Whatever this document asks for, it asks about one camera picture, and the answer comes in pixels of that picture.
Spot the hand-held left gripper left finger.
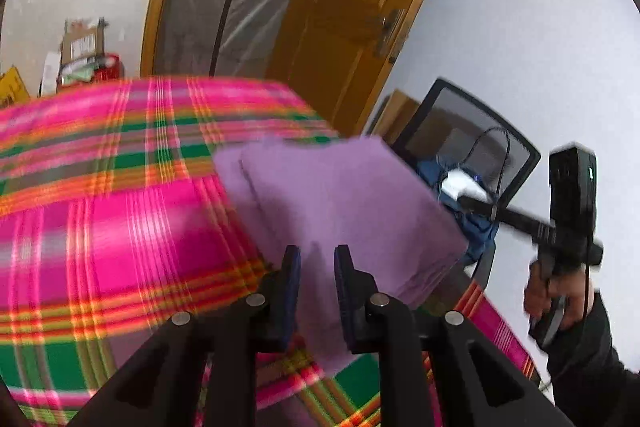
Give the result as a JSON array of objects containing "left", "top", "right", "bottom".
[{"left": 67, "top": 246, "right": 301, "bottom": 427}]

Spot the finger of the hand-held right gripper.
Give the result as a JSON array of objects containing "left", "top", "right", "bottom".
[{"left": 460, "top": 197, "right": 551, "bottom": 240}]

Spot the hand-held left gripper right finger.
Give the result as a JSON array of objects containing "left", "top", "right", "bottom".
[{"left": 335, "top": 245, "right": 573, "bottom": 427}]

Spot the purple fleece garment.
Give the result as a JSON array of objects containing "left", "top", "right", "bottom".
[{"left": 212, "top": 134, "right": 471, "bottom": 373}]

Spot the person's right forearm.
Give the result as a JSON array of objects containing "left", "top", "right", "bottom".
[{"left": 545, "top": 292, "right": 640, "bottom": 427}]

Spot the person's right hand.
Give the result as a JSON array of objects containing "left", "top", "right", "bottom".
[{"left": 523, "top": 264, "right": 595, "bottom": 330}]

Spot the blue denim bag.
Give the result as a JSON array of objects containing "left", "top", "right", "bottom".
[{"left": 415, "top": 157, "right": 501, "bottom": 265}]

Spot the black mesh office chair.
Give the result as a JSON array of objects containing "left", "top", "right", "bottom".
[{"left": 390, "top": 78, "right": 542, "bottom": 293}]

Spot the flat cardboard sheet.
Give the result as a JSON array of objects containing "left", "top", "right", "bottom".
[{"left": 370, "top": 89, "right": 421, "bottom": 142}]

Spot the pink green plaid blanket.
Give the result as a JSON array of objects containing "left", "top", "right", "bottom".
[{"left": 0, "top": 76, "right": 541, "bottom": 427}]

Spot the metal door lock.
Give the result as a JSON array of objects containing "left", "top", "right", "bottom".
[{"left": 372, "top": 9, "right": 406, "bottom": 62}]

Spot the wooden door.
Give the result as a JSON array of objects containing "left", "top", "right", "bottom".
[{"left": 265, "top": 0, "right": 461, "bottom": 138}]

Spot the small white box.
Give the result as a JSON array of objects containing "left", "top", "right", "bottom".
[{"left": 40, "top": 52, "right": 61, "bottom": 95}]

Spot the cardboard box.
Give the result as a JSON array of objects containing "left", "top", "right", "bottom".
[{"left": 60, "top": 18, "right": 108, "bottom": 60}]

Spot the yellow bag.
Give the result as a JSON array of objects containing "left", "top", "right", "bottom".
[{"left": 0, "top": 66, "right": 31, "bottom": 108}]

